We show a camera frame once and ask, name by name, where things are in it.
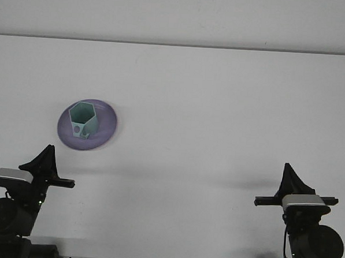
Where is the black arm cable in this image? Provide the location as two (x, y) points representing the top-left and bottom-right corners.
(281, 226), (290, 257)

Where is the pale blue hexagonal cup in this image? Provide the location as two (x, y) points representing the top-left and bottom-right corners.
(67, 100), (100, 140)

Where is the pale purple round plate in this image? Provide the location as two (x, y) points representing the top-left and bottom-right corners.
(55, 96), (120, 153)

